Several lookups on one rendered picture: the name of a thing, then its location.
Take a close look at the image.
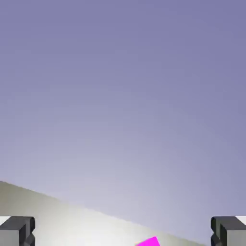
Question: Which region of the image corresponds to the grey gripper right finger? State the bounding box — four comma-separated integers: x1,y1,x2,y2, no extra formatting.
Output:
210,216,246,246

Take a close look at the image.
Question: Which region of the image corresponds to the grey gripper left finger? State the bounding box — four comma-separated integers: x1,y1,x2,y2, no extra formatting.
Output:
0,216,36,246

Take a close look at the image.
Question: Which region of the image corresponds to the small magenta cube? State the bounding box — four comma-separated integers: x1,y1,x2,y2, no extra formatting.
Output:
135,236,161,246

